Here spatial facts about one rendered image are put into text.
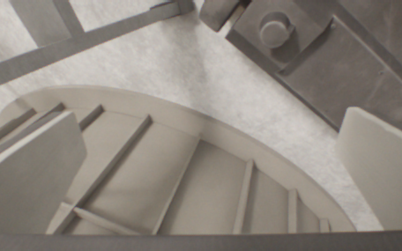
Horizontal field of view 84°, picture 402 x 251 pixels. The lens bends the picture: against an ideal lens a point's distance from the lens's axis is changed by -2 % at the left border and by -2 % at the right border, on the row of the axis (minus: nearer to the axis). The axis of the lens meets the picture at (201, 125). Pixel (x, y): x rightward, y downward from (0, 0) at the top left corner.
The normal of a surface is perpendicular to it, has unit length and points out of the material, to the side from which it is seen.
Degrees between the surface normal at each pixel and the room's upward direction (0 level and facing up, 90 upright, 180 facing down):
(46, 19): 0
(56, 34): 0
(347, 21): 45
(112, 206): 90
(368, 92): 0
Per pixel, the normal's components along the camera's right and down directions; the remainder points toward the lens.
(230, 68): -0.29, 0.60
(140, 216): 0.22, -0.72
